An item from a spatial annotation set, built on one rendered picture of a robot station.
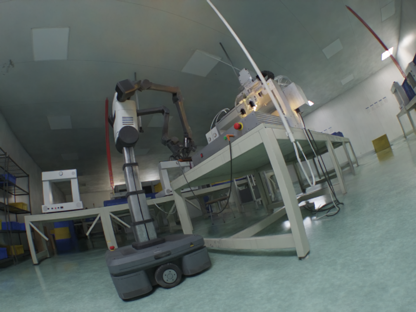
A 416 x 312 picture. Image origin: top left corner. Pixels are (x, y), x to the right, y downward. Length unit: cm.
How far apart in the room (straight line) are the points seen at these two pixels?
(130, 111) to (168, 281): 122
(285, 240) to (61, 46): 321
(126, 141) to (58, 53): 211
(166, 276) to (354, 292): 91
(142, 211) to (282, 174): 90
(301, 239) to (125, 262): 90
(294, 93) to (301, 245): 128
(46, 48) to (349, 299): 346
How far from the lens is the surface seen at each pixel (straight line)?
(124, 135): 132
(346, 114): 835
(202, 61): 334
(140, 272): 104
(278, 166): 87
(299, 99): 168
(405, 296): 64
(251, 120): 101
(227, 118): 175
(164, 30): 277
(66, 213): 298
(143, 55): 301
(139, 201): 124
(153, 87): 152
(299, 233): 91
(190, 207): 707
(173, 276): 111
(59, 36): 285
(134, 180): 127
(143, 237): 122
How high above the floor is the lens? 45
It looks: 15 degrees up
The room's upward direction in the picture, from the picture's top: 17 degrees counter-clockwise
